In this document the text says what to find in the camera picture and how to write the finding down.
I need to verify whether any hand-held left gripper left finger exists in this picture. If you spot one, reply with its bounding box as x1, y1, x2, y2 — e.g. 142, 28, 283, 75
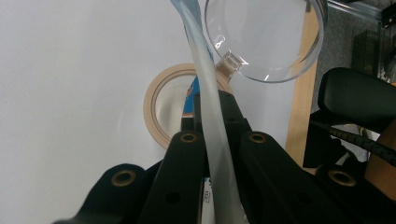
181, 92, 205, 136

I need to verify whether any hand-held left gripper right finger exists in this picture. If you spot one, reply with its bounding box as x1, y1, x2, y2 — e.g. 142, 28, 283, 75
218, 90, 254, 138

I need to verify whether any beige tape roll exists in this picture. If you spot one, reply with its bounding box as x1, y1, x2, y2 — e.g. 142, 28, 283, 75
143, 63, 233, 150

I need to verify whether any pale blue table mat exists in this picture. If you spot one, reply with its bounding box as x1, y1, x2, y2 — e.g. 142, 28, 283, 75
0, 0, 307, 224

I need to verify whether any right hand-held gripper cable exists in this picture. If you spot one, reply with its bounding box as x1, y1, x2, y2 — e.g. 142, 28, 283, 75
311, 120, 396, 166

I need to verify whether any aluminium rail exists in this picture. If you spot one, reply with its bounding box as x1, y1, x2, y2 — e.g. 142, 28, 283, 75
326, 0, 387, 22

